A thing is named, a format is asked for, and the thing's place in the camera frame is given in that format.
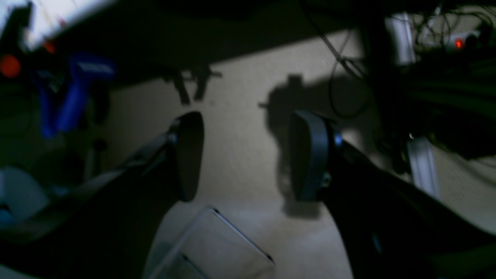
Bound blue handheld tool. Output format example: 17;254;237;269
30;52;116;138

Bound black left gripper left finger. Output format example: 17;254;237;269
1;112;205;279

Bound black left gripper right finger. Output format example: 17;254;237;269
289;110;496;279

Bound white power strip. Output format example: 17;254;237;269
418;29;485;53

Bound clear plastic box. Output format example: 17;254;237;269
142;206;277;279

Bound aluminium frame post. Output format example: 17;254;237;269
386;12;441;201

